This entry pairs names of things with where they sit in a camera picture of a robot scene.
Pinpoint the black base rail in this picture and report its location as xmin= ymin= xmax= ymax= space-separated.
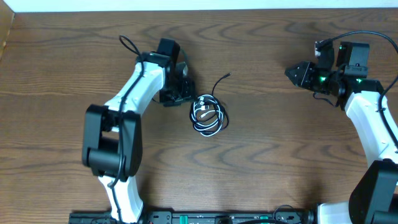
xmin=68 ymin=208 xmax=315 ymax=224

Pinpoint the black USB cable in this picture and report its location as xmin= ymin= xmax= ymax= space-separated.
xmin=189 ymin=72 xmax=232 ymax=135

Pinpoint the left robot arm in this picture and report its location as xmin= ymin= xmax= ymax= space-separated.
xmin=82 ymin=35 xmax=195 ymax=223

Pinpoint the white USB cable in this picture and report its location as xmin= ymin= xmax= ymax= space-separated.
xmin=190 ymin=95 xmax=224 ymax=138

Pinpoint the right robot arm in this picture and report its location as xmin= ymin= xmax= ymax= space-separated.
xmin=285 ymin=41 xmax=397 ymax=223

